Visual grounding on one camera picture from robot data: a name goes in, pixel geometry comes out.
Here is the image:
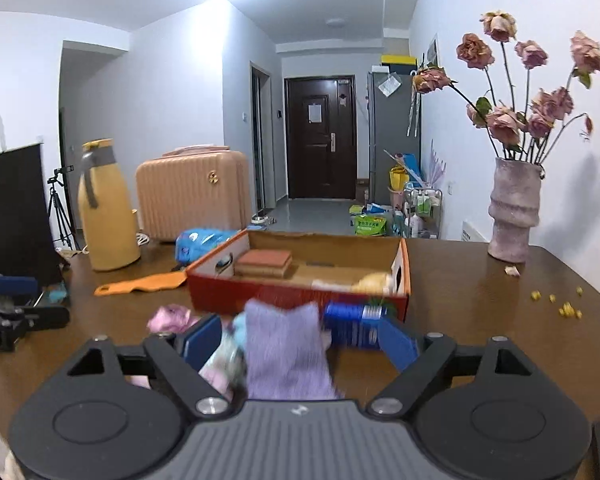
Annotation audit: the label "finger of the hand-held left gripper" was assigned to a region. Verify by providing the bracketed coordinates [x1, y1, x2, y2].
[0, 270, 42, 302]
[0, 302, 72, 333]

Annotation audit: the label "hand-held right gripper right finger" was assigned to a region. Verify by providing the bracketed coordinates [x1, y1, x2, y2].
[365, 316, 551, 417]

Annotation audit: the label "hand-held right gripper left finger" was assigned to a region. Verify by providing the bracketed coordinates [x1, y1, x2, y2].
[45, 313, 232, 418]

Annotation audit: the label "light blue plush toy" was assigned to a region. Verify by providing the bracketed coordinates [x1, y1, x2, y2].
[228, 311, 249, 346]

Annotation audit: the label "pink satin scrunchie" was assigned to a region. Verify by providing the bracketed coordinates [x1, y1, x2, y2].
[147, 304, 202, 334]

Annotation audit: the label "purple knit cloth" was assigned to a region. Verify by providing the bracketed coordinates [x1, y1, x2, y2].
[244, 299, 347, 402]

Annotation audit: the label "red cardboard box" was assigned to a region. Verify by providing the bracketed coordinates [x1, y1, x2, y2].
[185, 229, 411, 323]

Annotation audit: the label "pale floral cloth pouch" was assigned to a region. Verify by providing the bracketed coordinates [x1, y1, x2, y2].
[198, 332, 248, 402]

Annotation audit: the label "blue drink carton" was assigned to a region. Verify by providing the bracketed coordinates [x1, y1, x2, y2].
[323, 301, 400, 351]

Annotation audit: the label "yellow plush toy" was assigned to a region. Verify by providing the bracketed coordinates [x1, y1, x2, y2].
[351, 272, 397, 295]

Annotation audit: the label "black paper bag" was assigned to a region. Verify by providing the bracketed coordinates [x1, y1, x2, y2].
[0, 101, 65, 287]

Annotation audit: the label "black tripod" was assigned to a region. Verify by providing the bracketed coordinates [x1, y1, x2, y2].
[46, 166, 82, 252]

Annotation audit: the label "brown wooden block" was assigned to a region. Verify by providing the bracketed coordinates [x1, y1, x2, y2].
[233, 248, 294, 279]

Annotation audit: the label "blue tissue pack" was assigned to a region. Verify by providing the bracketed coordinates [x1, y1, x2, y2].
[174, 227, 239, 264]

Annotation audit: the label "yellow thermos jug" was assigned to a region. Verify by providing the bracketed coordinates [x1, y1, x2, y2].
[77, 138, 142, 272]

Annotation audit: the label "green bag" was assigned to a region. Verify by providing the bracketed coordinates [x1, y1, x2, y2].
[353, 213, 387, 237]

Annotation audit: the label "peach ribbed suitcase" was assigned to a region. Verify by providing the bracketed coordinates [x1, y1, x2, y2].
[134, 144, 251, 242]

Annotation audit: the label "yellow bucket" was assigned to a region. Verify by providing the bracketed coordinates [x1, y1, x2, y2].
[389, 166, 412, 192]

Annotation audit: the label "scattered yellow crumbs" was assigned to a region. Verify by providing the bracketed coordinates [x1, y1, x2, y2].
[530, 286, 585, 319]

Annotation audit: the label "pink textured vase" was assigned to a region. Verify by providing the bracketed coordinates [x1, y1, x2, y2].
[487, 157, 545, 264]

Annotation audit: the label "grey refrigerator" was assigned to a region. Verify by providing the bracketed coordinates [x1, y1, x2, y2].
[367, 70, 423, 207]

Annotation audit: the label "dark brown door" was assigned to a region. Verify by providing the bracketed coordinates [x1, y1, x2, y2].
[284, 75, 357, 200]

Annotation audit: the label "dried pink roses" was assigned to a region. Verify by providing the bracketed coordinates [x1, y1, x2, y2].
[412, 9, 600, 163]

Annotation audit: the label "yellow box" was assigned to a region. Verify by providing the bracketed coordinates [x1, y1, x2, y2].
[381, 54, 419, 74]

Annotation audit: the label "orange strap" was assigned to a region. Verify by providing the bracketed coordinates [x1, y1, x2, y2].
[94, 270, 189, 297]

